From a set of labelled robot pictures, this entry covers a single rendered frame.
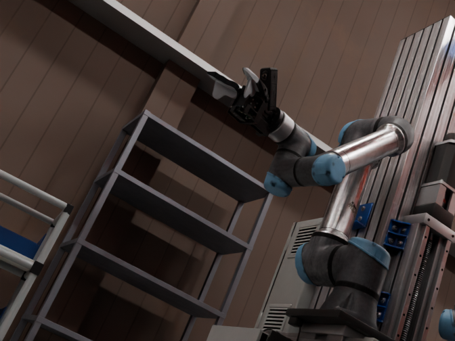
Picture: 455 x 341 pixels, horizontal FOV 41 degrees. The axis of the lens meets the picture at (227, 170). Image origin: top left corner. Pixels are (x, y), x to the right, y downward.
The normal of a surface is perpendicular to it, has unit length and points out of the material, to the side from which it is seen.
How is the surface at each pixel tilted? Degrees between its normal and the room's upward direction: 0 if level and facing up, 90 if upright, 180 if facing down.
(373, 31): 90
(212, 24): 90
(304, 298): 90
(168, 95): 90
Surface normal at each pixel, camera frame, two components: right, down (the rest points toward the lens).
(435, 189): -0.80, -0.50
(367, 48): 0.47, -0.18
